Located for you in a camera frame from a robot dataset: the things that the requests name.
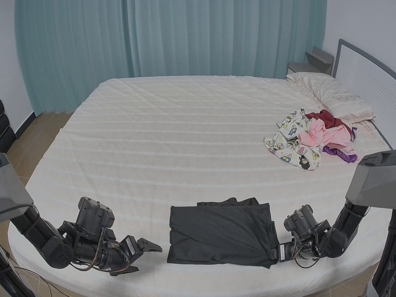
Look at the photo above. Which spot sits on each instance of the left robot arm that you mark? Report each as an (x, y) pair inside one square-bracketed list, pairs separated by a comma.
[(46, 238)]

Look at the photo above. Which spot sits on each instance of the bed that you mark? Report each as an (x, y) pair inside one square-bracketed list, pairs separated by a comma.
[(173, 141)]

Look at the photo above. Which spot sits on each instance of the blue-green curtain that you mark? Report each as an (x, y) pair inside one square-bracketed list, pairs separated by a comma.
[(222, 26), (77, 42)]

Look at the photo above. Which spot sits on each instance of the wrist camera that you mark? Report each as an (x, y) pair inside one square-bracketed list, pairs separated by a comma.
[(92, 213), (301, 220)]

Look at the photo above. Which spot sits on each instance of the cream pillow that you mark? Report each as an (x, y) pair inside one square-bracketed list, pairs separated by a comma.
[(337, 97)]

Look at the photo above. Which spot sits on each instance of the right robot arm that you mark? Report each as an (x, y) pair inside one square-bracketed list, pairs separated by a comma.
[(368, 181)]

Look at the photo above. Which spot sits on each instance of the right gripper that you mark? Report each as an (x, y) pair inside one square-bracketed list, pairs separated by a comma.
[(294, 251)]

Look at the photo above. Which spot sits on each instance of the black padded chair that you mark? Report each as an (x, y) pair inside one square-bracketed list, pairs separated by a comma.
[(6, 125)]

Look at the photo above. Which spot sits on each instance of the grey bedside table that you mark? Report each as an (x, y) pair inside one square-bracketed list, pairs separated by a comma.
[(318, 57)]

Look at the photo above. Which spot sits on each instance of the black garment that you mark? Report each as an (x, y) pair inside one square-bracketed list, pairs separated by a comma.
[(216, 234)]

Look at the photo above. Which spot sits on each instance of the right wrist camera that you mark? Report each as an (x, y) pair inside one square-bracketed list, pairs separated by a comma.
[(301, 220)]

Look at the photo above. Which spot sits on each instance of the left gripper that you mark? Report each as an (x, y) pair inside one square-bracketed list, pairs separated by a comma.
[(122, 254)]

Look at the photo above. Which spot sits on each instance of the pile of clothes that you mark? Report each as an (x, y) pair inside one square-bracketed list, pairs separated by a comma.
[(292, 136)]

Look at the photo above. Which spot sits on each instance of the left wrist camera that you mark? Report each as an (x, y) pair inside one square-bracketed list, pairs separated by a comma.
[(92, 213)]

